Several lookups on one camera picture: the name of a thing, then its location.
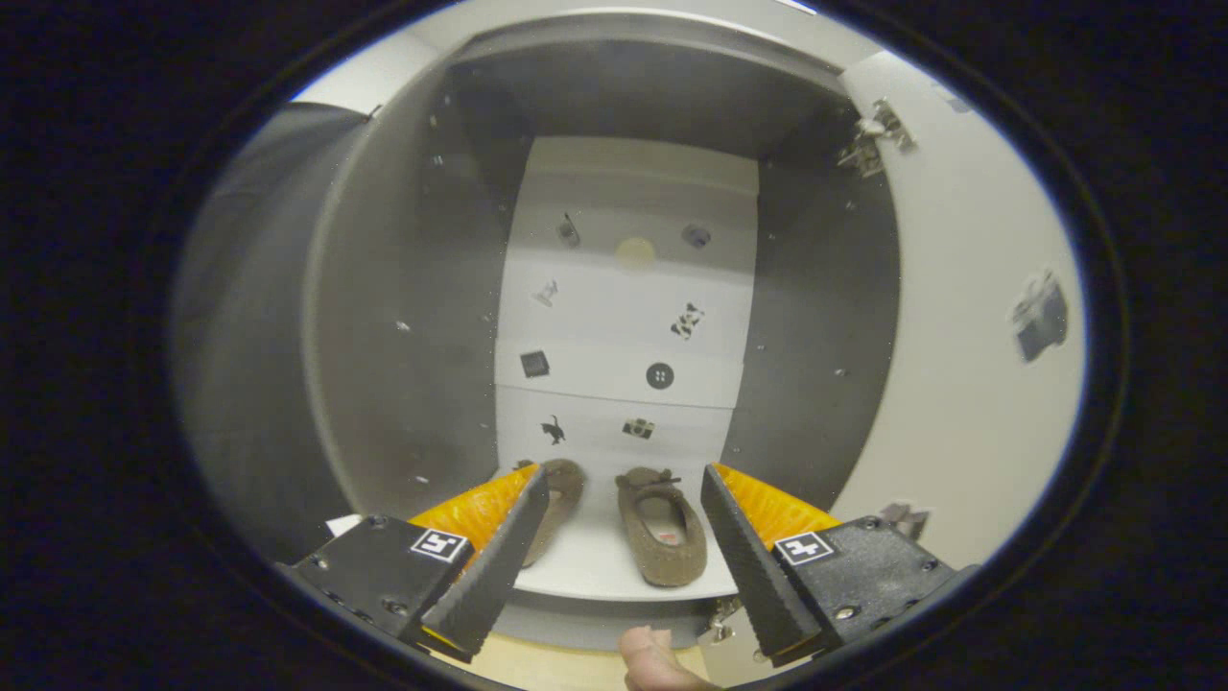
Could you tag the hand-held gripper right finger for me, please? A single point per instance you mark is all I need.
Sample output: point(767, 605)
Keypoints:
point(753, 566)

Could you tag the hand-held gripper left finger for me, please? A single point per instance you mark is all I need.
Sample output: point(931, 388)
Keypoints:
point(489, 576)

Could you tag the black backdrop cloth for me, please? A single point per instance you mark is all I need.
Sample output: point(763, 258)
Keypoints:
point(249, 336)

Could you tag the brown slipper shoe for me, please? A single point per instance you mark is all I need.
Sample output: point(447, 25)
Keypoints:
point(662, 528)
point(561, 499)

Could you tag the dark grey shoe cabinet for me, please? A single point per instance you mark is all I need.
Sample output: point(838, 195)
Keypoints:
point(403, 288)

